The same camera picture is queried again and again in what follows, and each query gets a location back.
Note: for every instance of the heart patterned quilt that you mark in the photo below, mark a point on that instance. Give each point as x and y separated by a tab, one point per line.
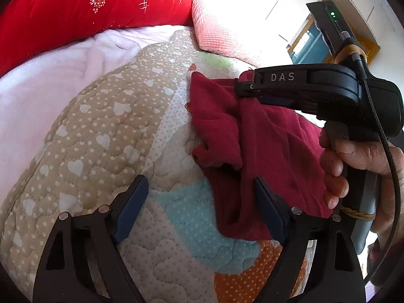
136	120

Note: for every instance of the wooden door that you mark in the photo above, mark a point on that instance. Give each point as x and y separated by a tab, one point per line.
370	48

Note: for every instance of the white wardrobe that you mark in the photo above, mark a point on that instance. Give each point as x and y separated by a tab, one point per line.
372	18

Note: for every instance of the red floral pillow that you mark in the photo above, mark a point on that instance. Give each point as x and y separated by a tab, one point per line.
32	27

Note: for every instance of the black tracker box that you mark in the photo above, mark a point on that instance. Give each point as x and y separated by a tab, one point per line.
335	30

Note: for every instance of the white fleece blanket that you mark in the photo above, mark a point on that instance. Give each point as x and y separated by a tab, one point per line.
34	93

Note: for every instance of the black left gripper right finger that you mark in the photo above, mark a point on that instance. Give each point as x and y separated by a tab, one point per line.
318	262

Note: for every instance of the pink ribbed pillow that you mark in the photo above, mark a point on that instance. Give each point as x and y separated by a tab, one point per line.
219	30

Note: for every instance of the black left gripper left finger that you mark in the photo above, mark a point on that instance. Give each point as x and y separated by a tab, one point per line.
81	261

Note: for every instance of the right hand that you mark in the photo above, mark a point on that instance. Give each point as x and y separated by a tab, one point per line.
368	156

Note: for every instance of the teal door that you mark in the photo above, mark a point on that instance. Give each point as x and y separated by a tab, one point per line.
310	48

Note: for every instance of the dark red garment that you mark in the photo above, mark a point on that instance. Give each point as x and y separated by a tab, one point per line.
241	140

